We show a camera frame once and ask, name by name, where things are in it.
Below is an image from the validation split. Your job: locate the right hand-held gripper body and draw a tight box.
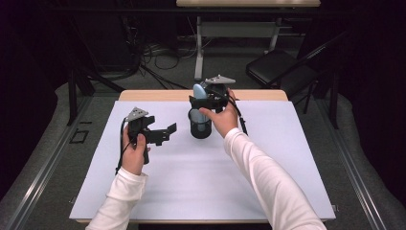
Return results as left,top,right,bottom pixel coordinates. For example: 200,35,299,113
203,74,237,113

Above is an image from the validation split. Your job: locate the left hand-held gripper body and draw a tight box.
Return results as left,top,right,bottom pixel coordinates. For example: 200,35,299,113
124,106,170,166

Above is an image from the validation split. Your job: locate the light blue hairbrush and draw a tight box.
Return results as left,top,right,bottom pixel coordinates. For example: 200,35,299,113
192,83,209,132

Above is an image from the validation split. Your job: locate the black mesh pen cup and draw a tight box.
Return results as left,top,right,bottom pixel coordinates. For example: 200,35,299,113
188,106,214,140

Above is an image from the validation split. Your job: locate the person's right hand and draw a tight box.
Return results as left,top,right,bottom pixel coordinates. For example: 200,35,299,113
198,88,240,139

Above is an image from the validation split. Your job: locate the person's left hand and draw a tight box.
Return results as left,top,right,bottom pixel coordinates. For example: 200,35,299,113
122,126,151,176

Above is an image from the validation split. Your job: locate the white table mat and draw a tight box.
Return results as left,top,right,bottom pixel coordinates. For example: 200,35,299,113
69,100,337,222

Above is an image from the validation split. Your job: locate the black folding chair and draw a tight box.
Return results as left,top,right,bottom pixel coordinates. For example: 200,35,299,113
245,28,352,101

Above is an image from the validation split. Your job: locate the black metal stand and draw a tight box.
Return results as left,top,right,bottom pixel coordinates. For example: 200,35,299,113
66,66,126,127

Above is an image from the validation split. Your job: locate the right hand-held gripper cable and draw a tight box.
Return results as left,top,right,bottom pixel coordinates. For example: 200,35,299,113
227,95,250,137

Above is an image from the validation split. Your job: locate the hand-held gripper cable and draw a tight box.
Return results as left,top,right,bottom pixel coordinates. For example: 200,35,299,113
114,117,129,175
227,95,250,137

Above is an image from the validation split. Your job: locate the left hand-held gripper cable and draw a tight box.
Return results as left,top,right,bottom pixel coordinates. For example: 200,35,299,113
114,117,129,175

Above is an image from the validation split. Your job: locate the black floor outlet frame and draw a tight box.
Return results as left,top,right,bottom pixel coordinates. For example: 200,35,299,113
69,127,90,145

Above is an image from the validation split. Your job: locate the bundle of floor cables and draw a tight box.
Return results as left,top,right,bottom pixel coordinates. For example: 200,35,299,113
121,15,199,91

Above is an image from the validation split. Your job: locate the white metal-frame desk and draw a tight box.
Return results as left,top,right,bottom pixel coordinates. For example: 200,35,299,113
175,0,322,81

